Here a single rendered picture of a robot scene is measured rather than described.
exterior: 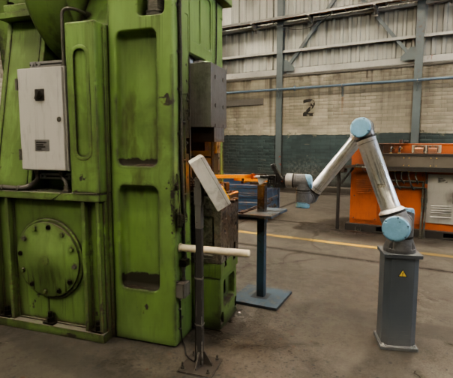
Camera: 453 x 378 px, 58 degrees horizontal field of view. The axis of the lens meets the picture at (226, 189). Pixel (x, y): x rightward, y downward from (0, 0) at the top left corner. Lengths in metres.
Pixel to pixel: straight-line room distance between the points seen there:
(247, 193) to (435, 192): 2.71
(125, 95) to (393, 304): 2.08
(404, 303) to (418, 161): 3.33
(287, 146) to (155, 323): 8.47
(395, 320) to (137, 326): 1.60
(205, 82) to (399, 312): 1.85
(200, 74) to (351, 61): 8.15
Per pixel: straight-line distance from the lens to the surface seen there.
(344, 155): 2.65
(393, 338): 2.84
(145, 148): 2.56
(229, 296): 3.04
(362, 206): 6.14
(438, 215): 6.04
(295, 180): 2.60
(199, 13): 2.93
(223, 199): 2.04
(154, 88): 2.55
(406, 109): 10.09
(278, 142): 10.77
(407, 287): 2.73
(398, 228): 2.46
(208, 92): 2.62
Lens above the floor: 1.27
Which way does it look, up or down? 7 degrees down
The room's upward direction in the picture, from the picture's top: straight up
